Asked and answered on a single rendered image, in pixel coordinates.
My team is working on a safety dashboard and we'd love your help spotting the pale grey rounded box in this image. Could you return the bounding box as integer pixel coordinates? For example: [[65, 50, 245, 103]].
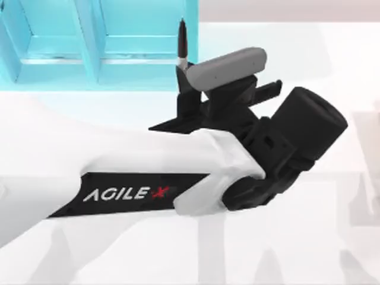
[[188, 46, 267, 91]]

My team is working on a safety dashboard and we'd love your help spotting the dark pen with white band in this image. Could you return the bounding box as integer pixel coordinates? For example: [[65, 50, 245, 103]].
[[177, 17, 189, 68]]

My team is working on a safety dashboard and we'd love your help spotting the light blue rack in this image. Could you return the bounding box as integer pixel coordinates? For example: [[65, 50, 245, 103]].
[[0, 0, 200, 91]]

